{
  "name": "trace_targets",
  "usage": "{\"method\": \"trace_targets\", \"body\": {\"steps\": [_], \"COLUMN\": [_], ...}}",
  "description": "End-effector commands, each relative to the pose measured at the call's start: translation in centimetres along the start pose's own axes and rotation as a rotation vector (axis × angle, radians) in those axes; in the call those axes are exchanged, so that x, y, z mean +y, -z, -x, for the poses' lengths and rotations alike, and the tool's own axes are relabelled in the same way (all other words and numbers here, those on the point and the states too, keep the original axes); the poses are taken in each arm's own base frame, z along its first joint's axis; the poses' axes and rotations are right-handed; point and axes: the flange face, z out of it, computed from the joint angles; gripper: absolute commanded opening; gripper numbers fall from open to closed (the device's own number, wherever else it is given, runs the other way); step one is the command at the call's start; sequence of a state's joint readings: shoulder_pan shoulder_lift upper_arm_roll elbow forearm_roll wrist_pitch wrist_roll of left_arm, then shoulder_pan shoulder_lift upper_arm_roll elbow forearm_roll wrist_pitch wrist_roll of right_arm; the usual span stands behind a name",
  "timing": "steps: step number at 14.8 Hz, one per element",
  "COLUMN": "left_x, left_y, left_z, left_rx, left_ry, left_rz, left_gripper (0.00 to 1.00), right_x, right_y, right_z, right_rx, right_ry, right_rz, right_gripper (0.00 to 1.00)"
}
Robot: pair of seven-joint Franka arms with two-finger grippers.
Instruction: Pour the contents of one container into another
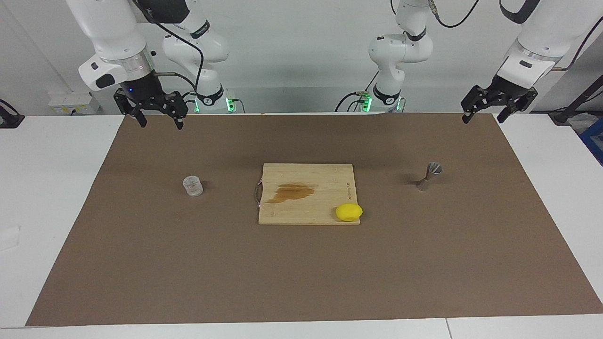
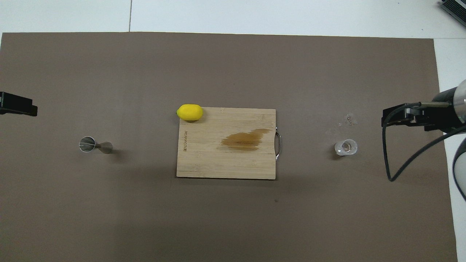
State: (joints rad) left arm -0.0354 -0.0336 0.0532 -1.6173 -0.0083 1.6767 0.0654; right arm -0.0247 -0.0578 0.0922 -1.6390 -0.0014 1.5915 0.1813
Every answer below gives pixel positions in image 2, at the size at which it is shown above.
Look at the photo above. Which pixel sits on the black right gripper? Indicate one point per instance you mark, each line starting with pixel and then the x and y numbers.
pixel 444 118

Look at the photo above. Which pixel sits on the wooden cutting board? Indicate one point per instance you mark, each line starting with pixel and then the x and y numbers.
pixel 204 160

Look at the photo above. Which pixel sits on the clear plastic cup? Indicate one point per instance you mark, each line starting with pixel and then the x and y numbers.
pixel 346 147

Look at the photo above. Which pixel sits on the yellow lemon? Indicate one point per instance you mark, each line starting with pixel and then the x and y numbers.
pixel 189 112

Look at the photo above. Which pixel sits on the steel double jigger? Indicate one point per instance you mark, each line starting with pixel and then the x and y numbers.
pixel 87 144

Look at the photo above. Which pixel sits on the brown table mat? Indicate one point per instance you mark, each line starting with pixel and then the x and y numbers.
pixel 109 203

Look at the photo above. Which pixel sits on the grey ribbed device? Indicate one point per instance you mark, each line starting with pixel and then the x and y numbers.
pixel 455 9

